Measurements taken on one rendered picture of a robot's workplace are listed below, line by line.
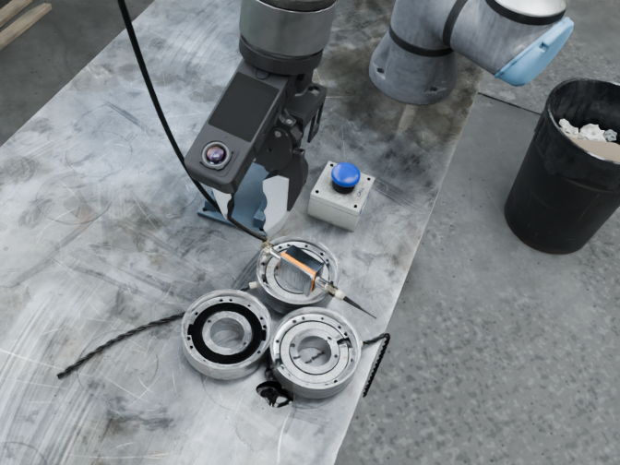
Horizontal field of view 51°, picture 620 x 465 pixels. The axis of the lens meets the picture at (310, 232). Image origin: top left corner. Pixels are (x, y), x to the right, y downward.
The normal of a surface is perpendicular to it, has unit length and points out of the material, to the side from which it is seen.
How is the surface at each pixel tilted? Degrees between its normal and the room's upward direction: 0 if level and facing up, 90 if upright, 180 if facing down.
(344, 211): 90
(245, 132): 23
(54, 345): 0
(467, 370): 0
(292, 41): 84
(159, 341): 0
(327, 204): 90
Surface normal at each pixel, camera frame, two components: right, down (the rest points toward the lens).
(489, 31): -0.82, 0.41
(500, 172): 0.11, -0.61
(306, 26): 0.37, 0.70
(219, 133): -0.02, -0.28
